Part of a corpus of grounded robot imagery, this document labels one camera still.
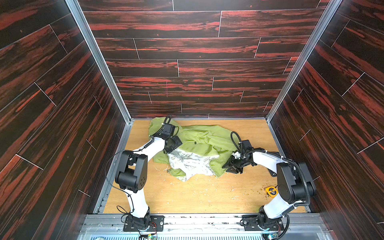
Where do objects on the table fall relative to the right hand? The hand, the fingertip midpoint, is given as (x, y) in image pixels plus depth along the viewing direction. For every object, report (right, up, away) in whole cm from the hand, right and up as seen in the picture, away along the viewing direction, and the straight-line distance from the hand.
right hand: (226, 168), depth 91 cm
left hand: (-30, +14, +6) cm, 33 cm away
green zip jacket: (-12, +10, +10) cm, 18 cm away
